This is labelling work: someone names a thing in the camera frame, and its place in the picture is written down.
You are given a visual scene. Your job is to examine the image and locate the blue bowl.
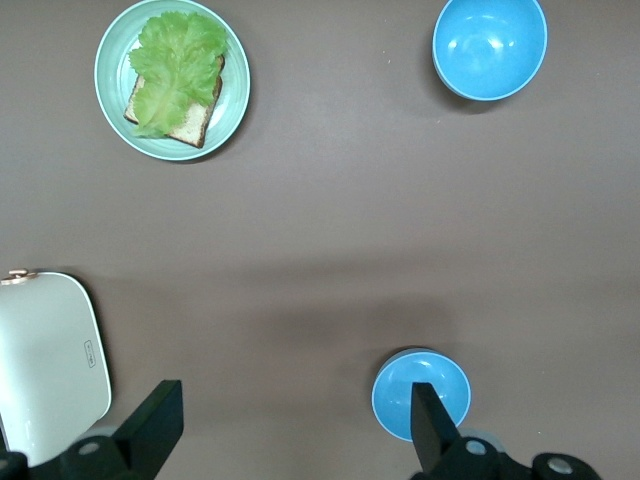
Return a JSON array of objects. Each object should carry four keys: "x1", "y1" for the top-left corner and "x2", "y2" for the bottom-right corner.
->
[
  {"x1": 431, "y1": 0, "x2": 549, "y2": 102},
  {"x1": 370, "y1": 348, "x2": 472, "y2": 444}
]

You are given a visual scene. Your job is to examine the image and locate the toast bread slice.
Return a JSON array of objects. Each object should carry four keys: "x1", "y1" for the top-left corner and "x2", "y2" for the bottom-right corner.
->
[{"x1": 123, "y1": 54, "x2": 226, "y2": 150}]

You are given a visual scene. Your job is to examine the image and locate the light green plate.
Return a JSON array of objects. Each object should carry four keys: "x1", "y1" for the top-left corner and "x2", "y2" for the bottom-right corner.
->
[{"x1": 93, "y1": 0, "x2": 251, "y2": 162}]

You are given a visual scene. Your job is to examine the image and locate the green lettuce leaf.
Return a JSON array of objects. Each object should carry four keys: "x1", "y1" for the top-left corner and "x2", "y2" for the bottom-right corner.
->
[{"x1": 128, "y1": 10, "x2": 231, "y2": 140}]

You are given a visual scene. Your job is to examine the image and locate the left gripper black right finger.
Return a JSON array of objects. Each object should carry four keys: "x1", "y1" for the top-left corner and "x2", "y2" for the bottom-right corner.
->
[{"x1": 410, "y1": 382, "x2": 601, "y2": 480}]

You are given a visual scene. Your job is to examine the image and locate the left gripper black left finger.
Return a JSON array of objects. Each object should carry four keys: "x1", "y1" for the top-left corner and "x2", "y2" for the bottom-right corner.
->
[{"x1": 0, "y1": 379, "x2": 185, "y2": 480}]

